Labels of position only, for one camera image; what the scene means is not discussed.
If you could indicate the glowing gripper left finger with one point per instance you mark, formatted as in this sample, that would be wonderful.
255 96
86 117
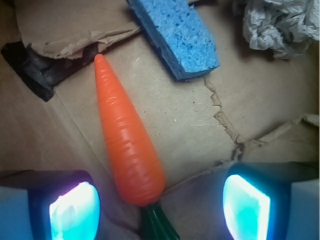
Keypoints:
48 205

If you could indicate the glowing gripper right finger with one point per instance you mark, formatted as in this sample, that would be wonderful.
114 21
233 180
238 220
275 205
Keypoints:
272 201

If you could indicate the crumpled white paper ball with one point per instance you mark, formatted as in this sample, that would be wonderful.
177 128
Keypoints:
287 27

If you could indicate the brown paper bag tray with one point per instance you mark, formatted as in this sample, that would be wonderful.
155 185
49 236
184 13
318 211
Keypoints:
251 107

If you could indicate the blue rectangular sponge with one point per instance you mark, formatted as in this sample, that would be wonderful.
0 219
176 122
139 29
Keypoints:
179 35

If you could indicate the orange plastic toy carrot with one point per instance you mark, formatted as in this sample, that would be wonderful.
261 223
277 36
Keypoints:
137 170

